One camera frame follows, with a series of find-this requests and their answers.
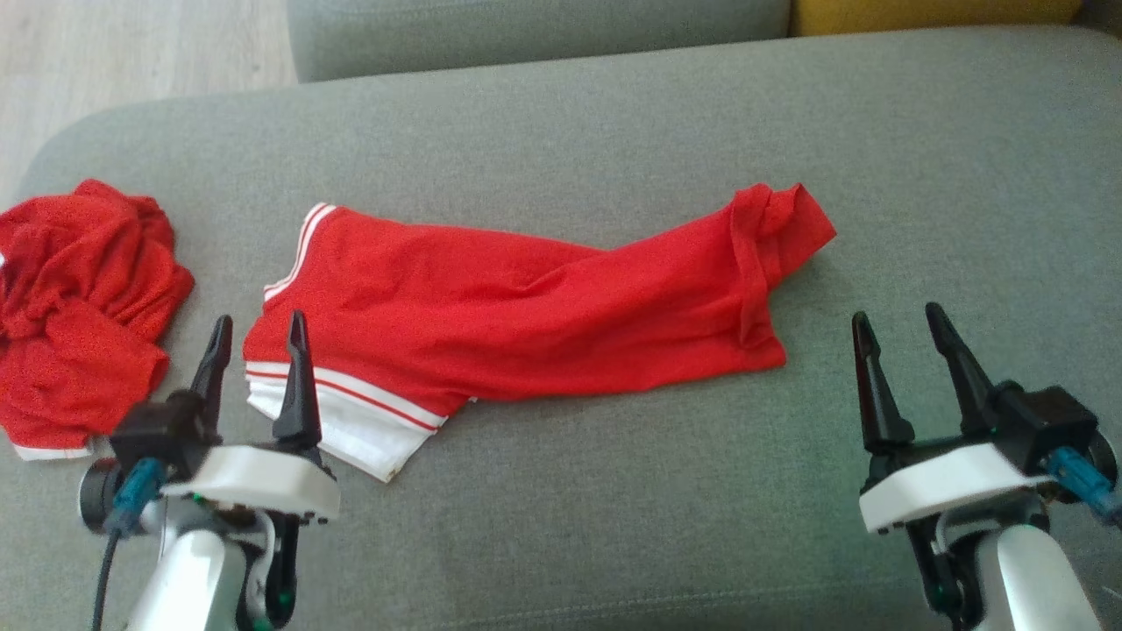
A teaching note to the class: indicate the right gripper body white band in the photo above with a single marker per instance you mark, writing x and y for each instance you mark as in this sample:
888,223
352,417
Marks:
947,486

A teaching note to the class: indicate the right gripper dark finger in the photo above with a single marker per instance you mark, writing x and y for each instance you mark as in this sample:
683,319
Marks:
960,368
877,394

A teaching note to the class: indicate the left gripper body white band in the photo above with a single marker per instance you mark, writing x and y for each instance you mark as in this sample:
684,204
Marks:
254,482

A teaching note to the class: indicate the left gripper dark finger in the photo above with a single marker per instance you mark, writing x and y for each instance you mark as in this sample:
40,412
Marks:
298,394
213,368

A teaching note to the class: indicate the red mesh shorts white stripe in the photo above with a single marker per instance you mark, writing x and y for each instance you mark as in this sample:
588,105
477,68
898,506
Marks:
79,298

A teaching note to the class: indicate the red jersey white striped trim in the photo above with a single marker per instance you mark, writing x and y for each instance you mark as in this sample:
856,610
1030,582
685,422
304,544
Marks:
526,307

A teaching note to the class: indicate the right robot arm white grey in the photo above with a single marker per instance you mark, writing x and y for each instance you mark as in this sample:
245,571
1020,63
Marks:
1030,578

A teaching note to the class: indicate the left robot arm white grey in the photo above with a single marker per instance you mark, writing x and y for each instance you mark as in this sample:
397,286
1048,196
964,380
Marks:
188,583

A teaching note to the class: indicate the yellow cushion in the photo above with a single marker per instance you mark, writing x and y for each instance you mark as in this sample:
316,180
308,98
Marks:
929,13

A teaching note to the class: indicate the grey sofa seat cushion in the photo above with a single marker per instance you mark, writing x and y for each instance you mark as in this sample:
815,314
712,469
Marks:
614,131

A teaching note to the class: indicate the dark grey sofa cushion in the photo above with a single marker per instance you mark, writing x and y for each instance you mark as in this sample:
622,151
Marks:
1106,13

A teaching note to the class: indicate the grey sofa back cushion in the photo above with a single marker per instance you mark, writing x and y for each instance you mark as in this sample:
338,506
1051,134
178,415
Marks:
526,35

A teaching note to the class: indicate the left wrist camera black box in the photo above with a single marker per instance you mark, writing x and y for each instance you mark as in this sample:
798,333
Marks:
162,434

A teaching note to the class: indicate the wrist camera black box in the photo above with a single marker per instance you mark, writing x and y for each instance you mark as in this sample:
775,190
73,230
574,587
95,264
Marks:
162,434
1047,425

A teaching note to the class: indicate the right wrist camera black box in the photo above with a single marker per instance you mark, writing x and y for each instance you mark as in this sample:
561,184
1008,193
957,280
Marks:
1047,425

